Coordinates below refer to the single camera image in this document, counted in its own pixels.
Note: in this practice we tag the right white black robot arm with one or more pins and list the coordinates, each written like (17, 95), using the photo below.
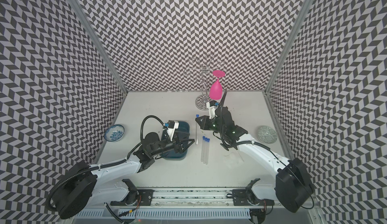
(291, 184)

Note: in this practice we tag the blue patterned small bowl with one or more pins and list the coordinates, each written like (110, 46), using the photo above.
(114, 133)

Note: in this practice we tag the chrome wire glass rack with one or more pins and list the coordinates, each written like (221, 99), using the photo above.
(203, 69)

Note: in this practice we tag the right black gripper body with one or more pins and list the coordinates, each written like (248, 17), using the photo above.
(214, 126)

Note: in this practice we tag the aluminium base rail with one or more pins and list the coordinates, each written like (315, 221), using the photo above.
(180, 204)

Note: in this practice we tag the blue capped test tube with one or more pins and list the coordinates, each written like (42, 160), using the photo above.
(206, 154)
(203, 150)
(196, 130)

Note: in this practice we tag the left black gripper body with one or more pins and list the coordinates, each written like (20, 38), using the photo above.
(166, 145)

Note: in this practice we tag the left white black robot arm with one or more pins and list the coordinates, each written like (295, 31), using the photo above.
(109, 184)

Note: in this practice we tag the teal rectangular plastic tray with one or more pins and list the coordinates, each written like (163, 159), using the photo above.
(182, 135)

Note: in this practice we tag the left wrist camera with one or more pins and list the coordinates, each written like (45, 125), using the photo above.
(171, 127)

